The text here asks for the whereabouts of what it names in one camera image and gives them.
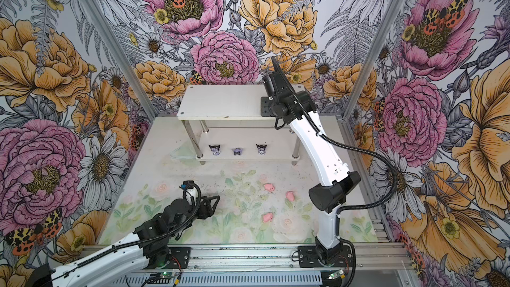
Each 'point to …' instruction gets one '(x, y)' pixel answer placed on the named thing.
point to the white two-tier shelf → (199, 104)
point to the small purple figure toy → (237, 151)
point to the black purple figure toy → (261, 149)
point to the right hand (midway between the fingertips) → (272, 111)
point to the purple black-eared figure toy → (215, 149)
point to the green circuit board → (167, 274)
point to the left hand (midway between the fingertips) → (212, 203)
